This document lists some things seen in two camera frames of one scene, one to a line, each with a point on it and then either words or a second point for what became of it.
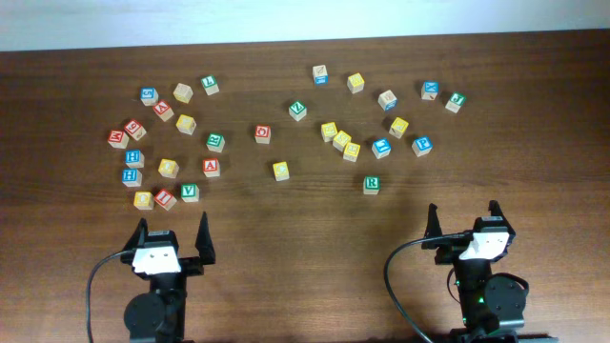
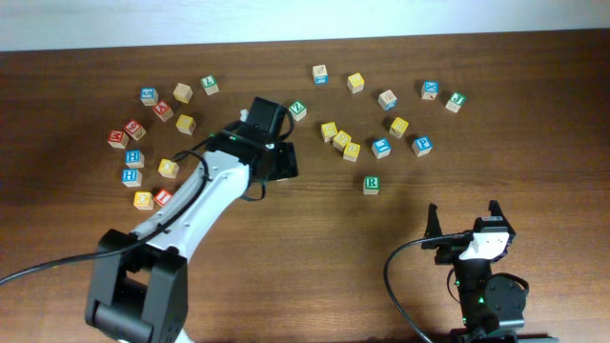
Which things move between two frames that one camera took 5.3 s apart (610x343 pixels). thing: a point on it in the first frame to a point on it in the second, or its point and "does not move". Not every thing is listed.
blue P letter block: x=421 y=146 does not move
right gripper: x=443 y=254 does not move
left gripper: x=192 y=262 to x=284 y=162
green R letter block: x=372 y=185 does not move
